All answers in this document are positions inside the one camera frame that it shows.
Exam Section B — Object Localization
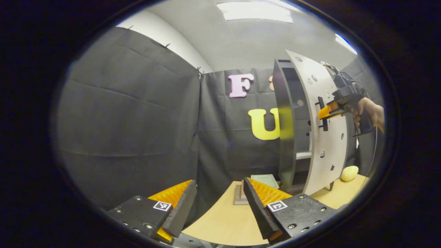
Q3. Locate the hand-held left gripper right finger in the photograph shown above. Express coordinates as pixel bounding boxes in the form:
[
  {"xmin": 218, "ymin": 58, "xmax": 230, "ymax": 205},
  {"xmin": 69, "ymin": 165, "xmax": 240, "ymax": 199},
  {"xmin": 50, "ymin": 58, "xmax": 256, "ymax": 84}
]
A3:
[{"xmin": 243, "ymin": 177, "xmax": 340, "ymax": 245}]

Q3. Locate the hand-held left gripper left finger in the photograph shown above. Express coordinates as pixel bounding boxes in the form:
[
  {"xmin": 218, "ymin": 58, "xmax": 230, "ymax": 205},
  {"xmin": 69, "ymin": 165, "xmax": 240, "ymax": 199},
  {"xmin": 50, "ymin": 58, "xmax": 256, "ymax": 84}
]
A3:
[{"xmin": 106, "ymin": 179, "xmax": 197, "ymax": 246}]

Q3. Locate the black door handle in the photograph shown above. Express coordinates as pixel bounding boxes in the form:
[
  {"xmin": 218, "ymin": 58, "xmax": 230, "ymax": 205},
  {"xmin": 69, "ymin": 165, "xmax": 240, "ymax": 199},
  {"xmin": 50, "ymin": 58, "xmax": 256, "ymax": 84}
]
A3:
[{"xmin": 315, "ymin": 96, "xmax": 329, "ymax": 132}]

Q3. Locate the white cabinet door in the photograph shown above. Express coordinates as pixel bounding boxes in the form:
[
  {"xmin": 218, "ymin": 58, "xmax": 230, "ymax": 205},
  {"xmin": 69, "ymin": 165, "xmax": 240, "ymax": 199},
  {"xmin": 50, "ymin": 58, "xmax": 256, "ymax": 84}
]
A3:
[{"xmin": 285, "ymin": 50, "xmax": 348, "ymax": 196}]

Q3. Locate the dark grey cabinet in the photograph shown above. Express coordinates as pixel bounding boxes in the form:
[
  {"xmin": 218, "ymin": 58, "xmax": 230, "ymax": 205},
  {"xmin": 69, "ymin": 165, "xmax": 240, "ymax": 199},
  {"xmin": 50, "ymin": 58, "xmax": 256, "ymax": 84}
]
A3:
[{"xmin": 272, "ymin": 59, "xmax": 335, "ymax": 196}]

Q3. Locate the green notebook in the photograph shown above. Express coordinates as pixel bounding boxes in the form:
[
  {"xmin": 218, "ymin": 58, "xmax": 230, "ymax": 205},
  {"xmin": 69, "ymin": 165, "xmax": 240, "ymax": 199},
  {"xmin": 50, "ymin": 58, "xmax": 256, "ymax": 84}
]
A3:
[{"xmin": 250, "ymin": 174, "xmax": 280, "ymax": 189}]

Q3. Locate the ceiling light panel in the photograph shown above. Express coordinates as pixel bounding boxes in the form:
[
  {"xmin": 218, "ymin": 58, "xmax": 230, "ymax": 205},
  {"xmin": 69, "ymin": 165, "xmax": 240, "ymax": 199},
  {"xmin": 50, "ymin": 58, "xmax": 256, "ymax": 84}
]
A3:
[
  {"xmin": 335, "ymin": 33, "xmax": 358, "ymax": 55},
  {"xmin": 217, "ymin": 2, "xmax": 293, "ymax": 23}
]

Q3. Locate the black backdrop cloth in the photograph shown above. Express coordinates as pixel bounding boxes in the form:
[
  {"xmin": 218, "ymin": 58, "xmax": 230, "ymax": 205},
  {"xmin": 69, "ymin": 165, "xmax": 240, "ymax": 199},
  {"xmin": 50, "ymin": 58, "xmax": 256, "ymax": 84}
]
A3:
[{"xmin": 55, "ymin": 27, "xmax": 384, "ymax": 221}]

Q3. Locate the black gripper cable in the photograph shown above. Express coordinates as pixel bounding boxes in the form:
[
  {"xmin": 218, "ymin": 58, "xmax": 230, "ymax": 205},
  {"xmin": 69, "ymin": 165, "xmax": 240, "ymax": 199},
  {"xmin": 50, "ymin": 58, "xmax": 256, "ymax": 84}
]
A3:
[{"xmin": 355, "ymin": 79, "xmax": 379, "ymax": 178}]

